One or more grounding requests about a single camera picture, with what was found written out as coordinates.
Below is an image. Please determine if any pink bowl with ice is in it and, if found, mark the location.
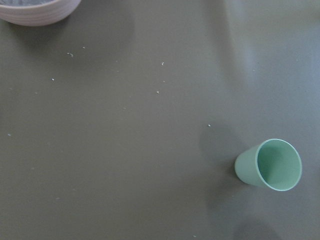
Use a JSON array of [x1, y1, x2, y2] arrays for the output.
[[0, 0, 81, 27]]

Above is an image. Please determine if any mint green cup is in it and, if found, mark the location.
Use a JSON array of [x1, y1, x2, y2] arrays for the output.
[[234, 138, 302, 192]]

